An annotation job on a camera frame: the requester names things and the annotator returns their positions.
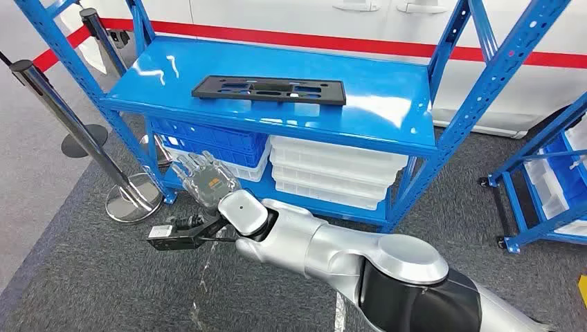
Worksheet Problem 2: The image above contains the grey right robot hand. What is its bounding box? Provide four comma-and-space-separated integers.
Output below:
170, 151, 242, 216

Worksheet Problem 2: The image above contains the black plastic plate frame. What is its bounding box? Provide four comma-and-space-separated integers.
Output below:
191, 75, 347, 107

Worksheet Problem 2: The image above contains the blue metal shelf rack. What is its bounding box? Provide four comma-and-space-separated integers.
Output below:
13, 0, 574, 234
479, 91, 587, 255

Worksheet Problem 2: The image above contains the blue plastic crate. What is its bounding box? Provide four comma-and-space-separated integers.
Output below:
151, 118, 269, 168
543, 133, 587, 210

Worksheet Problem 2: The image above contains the clear floor tape strip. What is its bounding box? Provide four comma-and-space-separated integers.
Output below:
189, 240, 220, 332
334, 293, 348, 332

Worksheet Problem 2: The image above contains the dark round stanchion base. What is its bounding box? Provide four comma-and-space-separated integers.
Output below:
60, 124, 109, 159

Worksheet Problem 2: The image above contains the long red barrier belt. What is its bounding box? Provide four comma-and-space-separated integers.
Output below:
100, 17, 587, 70

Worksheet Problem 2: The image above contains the white car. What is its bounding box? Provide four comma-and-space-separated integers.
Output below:
60, 0, 587, 139

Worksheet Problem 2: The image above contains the short red barrier belt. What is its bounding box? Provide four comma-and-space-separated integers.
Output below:
32, 25, 91, 73

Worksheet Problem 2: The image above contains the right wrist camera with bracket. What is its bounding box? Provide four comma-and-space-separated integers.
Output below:
146, 212, 231, 252

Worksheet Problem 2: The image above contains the chrome stanchion post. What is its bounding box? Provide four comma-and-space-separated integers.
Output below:
79, 8, 174, 168
9, 59, 163, 225

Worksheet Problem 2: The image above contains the white car door handle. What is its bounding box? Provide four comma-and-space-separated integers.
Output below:
396, 2, 448, 14
332, 2, 381, 12

